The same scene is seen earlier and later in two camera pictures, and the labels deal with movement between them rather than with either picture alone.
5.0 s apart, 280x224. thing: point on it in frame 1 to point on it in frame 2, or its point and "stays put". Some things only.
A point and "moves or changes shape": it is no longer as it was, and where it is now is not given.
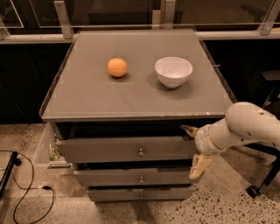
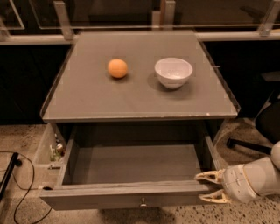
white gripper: [202, 141] to [235, 183]
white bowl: [172, 72] stays put
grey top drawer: [124, 150] moves or changes shape
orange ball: [117, 67] stays put
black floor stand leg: [14, 161] stays put
